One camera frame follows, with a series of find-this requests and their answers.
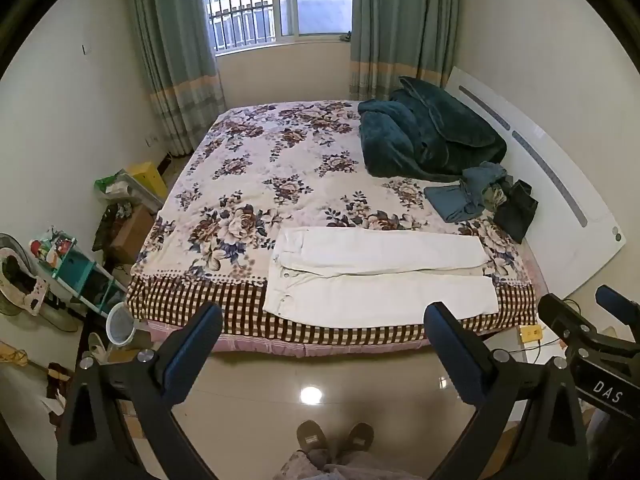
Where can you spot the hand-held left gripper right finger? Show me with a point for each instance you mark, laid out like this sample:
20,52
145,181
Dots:
452,355

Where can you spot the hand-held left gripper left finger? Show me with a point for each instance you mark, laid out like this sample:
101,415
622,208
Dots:
192,350

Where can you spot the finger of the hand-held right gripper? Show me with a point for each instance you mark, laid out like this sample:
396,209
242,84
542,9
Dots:
617,301
562,312

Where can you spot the white pants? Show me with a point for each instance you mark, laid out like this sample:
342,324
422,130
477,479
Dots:
375,300

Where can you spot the yellow power socket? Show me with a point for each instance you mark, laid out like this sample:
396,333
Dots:
531,333

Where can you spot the white waste bin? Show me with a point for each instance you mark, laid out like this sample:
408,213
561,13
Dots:
120,325

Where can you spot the white shoes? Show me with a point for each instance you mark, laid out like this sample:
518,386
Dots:
97,347

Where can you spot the white bed headboard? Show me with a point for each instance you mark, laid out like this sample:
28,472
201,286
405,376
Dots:
550,210

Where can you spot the dark folded clothes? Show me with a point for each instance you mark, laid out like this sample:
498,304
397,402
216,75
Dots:
517,215

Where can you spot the brown slipper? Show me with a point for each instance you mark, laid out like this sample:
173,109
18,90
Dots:
357,440
310,437

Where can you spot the cardboard box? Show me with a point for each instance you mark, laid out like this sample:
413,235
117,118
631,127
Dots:
132,232

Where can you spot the teal storage shelf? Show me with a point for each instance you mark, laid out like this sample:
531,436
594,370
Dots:
75,267

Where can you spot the blue folded clothes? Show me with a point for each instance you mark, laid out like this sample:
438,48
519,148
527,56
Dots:
452,200

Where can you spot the yellow box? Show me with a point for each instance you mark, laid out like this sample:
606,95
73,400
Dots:
150,180

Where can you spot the green plastic bag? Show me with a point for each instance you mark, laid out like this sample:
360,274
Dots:
112,182

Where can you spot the bed with floral sheet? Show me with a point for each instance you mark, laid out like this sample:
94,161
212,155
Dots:
280,160

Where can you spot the teal fleece blanket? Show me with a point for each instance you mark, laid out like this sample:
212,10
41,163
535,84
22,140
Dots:
425,130

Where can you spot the green striped curtain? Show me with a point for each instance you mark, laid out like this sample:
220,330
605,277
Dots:
400,25
175,60

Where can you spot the barred window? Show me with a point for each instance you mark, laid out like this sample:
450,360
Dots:
250,0

